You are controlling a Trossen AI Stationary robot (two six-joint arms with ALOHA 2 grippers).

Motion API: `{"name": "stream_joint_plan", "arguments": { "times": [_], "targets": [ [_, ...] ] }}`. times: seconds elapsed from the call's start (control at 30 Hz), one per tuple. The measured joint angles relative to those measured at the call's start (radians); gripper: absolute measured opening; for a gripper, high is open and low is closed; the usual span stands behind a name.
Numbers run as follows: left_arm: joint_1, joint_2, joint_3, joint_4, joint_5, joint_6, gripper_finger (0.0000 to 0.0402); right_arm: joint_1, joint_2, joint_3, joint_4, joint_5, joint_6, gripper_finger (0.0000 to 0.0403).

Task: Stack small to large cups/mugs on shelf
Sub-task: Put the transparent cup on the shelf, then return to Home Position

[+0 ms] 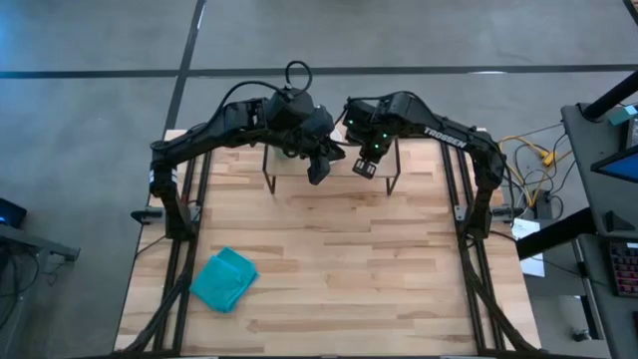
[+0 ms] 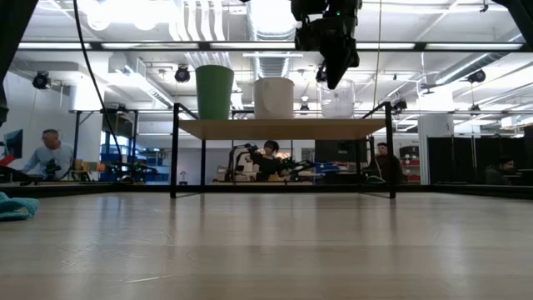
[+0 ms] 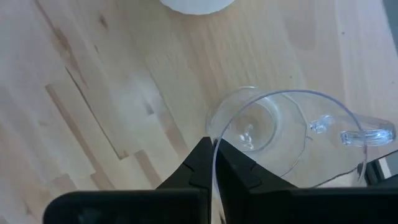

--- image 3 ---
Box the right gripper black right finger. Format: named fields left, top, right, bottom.
left=213, top=138, right=398, bottom=224

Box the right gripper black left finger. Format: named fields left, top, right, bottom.
left=42, top=136, right=215, bottom=224

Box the clear glass mug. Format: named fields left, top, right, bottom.
left=205, top=86, right=397, bottom=224

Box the white ceramic mug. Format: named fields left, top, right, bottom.
left=159, top=0, right=236, bottom=16

